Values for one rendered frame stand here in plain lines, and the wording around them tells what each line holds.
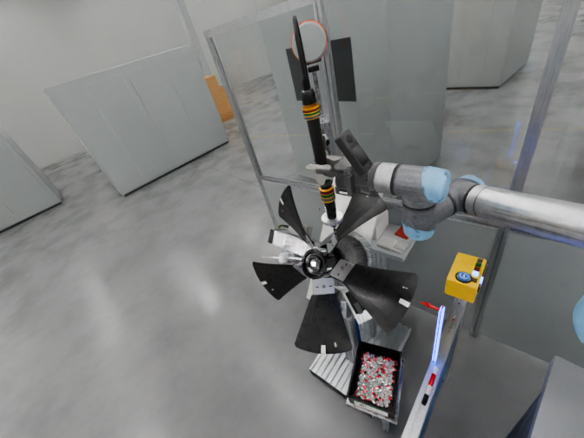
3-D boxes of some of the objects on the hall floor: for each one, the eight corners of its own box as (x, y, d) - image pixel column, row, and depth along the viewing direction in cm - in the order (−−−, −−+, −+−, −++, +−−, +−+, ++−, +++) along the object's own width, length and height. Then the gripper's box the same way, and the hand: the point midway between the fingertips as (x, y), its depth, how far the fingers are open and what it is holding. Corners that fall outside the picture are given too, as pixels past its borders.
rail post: (441, 374, 170) (455, 301, 124) (448, 377, 168) (466, 304, 122) (439, 380, 168) (454, 308, 122) (446, 383, 165) (463, 311, 120)
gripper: (369, 206, 67) (303, 192, 80) (388, 182, 73) (324, 173, 86) (367, 175, 62) (296, 166, 75) (388, 153, 68) (319, 148, 81)
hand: (313, 162), depth 78 cm, fingers closed on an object, 4 cm apart
